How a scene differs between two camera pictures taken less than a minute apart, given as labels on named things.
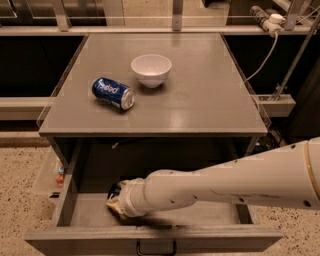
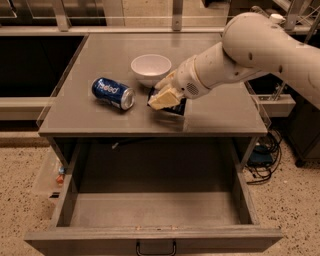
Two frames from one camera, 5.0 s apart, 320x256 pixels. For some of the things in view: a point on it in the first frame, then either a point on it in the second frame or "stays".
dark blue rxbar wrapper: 114,191 to 178,108
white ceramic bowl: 151,69 stays
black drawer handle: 156,253 stays
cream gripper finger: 123,183 to 164,83
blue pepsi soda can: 113,92 stays
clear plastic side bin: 49,175 stays
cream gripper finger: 115,204 to 164,99
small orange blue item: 60,177 stays
